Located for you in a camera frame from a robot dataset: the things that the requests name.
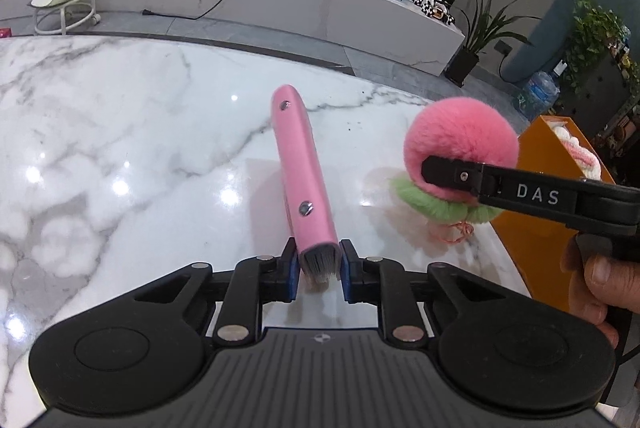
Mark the person's right hand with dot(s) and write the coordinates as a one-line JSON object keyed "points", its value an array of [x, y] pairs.
{"points": [[602, 280]]}

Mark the green vine plant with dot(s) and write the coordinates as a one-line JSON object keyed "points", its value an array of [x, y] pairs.
{"points": [[595, 33]]}

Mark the pink fluffy peach plush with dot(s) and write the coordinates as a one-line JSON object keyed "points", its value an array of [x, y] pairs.
{"points": [[460, 128]]}

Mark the orange cardboard box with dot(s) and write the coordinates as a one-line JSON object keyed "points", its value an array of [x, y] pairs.
{"points": [[540, 268]]}

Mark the pink wallet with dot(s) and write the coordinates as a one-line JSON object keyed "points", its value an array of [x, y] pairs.
{"points": [[300, 168]]}

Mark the dark cabinet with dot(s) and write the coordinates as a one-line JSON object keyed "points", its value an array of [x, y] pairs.
{"points": [[610, 83]]}

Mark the black white checkered items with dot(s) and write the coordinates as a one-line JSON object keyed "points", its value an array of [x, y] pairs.
{"points": [[431, 3]]}

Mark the red pink package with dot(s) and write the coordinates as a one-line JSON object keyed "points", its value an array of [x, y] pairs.
{"points": [[4, 33]]}

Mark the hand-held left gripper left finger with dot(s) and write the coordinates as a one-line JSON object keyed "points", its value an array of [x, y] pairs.
{"points": [[293, 273]]}

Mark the long-leaf plant in black pot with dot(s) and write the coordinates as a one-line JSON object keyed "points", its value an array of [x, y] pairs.
{"points": [[462, 63]]}

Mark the cream crochet doll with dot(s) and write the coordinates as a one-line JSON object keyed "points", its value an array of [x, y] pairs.
{"points": [[575, 148]]}

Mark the large blue water bottle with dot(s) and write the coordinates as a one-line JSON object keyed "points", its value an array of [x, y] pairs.
{"points": [[539, 95]]}

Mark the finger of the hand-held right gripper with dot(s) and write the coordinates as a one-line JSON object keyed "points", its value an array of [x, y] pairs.
{"points": [[450, 175]]}

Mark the black wall socket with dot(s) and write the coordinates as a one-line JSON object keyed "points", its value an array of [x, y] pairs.
{"points": [[503, 48]]}

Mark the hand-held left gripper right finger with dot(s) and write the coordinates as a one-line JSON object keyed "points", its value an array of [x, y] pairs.
{"points": [[348, 273]]}

